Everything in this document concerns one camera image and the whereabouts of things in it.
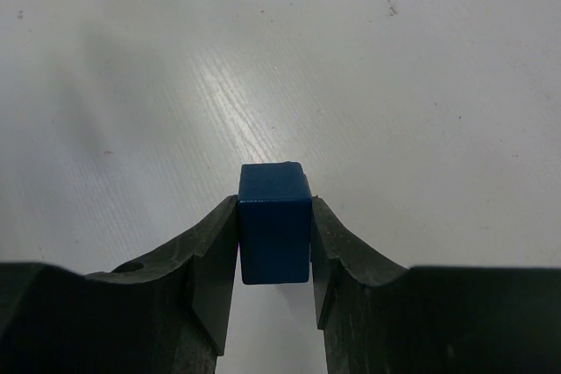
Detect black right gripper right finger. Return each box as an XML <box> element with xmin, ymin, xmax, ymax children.
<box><xmin>311</xmin><ymin>198</ymin><xmax>560</xmax><ymax>373</ymax></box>

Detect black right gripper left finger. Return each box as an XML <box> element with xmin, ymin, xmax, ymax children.
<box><xmin>1</xmin><ymin>196</ymin><xmax>238</xmax><ymax>373</ymax></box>

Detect blue triangular block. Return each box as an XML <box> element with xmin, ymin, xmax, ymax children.
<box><xmin>237</xmin><ymin>161</ymin><xmax>312</xmax><ymax>285</ymax></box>

